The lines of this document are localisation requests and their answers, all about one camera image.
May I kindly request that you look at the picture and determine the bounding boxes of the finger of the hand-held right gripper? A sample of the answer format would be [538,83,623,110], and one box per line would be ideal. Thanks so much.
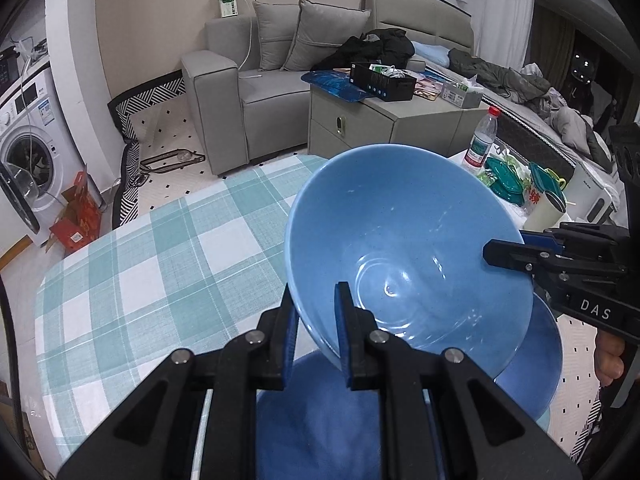
[482,237,626,277]
[520,221,628,261]

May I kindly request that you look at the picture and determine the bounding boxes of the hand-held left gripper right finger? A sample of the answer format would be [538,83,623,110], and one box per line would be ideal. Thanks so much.
[334,281,583,480]

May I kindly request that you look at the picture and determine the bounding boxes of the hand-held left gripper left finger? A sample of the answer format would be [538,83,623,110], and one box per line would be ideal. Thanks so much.
[57,285,301,480]

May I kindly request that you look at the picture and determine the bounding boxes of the blue bowl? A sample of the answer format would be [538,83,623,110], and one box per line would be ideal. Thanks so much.
[255,292,562,480]
[284,144,535,386]

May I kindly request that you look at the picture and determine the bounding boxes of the person's right hand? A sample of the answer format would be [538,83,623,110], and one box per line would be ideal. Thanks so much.
[594,329,626,387]

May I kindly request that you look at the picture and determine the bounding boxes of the cream tumbler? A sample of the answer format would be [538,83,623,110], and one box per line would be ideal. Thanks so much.
[524,189,569,232]

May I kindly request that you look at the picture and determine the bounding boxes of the teal food container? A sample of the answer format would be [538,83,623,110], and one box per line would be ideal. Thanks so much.
[484,156,532,206]

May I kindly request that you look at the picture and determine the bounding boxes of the clear water bottle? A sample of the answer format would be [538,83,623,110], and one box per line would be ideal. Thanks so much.
[462,106,501,169]

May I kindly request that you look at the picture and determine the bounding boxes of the grey clothes pile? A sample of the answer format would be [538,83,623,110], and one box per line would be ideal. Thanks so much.
[542,87,608,158]

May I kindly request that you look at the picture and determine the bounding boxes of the teal checked tablecloth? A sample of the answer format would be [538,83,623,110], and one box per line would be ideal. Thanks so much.
[34,152,606,466]

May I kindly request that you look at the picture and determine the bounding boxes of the green white tissue box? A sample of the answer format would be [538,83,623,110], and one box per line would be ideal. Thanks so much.
[440,80,484,109]

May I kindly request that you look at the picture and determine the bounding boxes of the beige bedside cabinet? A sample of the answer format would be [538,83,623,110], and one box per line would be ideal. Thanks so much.
[307,82,496,161]

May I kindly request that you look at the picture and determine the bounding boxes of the dark green jacket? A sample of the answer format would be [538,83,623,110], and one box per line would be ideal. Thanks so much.
[446,47,551,106]

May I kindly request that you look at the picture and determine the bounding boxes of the pink printed packet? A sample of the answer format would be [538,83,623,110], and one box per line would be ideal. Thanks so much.
[414,77,445,98]

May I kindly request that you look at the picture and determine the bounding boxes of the brown curtain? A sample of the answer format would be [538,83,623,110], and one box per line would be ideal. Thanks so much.
[530,7,576,71]

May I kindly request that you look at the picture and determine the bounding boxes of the black plastic basket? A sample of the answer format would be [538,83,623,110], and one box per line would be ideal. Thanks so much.
[349,62,417,102]

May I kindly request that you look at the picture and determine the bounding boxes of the light blue pillow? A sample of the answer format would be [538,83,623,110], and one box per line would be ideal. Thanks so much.
[413,41,453,67]

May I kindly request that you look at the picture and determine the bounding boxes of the blue plastic bag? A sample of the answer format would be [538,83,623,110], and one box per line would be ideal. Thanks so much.
[301,70,373,103]

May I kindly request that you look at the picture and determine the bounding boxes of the black clothes pile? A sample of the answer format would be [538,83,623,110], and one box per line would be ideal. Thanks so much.
[312,28,416,73]

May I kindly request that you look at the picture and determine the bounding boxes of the beige upholstered bed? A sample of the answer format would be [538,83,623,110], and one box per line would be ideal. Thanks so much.
[370,0,626,186]

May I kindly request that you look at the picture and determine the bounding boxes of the red cardboard box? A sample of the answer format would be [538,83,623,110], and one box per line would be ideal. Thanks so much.
[47,171,104,254]

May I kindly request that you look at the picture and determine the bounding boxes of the grey sofa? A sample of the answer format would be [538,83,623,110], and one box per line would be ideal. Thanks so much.
[181,12,321,177]

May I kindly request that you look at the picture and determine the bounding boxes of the grey sofa cushion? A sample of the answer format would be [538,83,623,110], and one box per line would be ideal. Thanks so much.
[252,1,302,72]
[281,0,372,72]

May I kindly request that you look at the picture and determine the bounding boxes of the black white patterned folding mat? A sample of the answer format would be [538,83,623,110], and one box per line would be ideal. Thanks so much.
[106,72,311,231]

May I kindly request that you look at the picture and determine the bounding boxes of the white washing machine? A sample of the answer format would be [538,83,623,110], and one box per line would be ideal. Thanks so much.
[0,62,85,248]

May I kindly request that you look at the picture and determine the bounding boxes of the teal container with green handle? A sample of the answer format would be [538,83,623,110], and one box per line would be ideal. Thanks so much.
[529,161,567,190]

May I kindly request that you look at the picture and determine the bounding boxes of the folded metal frame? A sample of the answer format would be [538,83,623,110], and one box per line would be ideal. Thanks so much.
[140,148,206,173]

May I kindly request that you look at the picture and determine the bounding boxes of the white green wall device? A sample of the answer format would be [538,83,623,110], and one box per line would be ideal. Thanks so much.
[212,0,248,20]

